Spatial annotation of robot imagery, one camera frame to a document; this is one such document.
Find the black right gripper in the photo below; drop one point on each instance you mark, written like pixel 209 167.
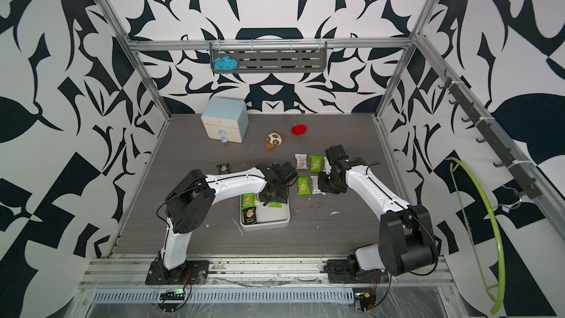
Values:
pixel 322 187

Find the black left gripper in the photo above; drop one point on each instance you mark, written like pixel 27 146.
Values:
pixel 283 196

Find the pale cookie packet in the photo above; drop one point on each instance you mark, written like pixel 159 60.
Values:
pixel 327 166

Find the white cookie packet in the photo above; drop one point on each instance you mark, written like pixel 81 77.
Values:
pixel 302 161
pixel 315 185

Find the green cookie packet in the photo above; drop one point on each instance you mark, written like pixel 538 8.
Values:
pixel 303 186
pixel 248 201
pixel 316 164

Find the white storage box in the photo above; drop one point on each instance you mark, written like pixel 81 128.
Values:
pixel 268 218

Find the black cookie packet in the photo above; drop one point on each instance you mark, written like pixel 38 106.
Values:
pixel 249 216
pixel 223 169

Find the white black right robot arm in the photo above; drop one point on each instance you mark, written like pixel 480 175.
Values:
pixel 406 239

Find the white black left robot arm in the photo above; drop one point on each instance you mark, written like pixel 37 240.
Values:
pixel 188 204

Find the brown white plush toy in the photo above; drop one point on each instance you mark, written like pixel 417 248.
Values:
pixel 273 140

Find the red plush heart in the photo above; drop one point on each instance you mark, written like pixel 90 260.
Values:
pixel 299 130

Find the light blue drawer cabinet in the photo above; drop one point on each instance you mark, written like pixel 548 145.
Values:
pixel 225 120

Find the blue crochet item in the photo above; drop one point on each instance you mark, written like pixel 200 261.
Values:
pixel 225 65

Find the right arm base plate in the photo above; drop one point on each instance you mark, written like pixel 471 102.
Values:
pixel 348 271

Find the grey wall rack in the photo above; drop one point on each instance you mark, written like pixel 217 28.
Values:
pixel 273 56

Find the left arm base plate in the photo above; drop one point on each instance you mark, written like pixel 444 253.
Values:
pixel 195 271

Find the black hook rail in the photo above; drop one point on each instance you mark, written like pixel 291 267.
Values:
pixel 509 157

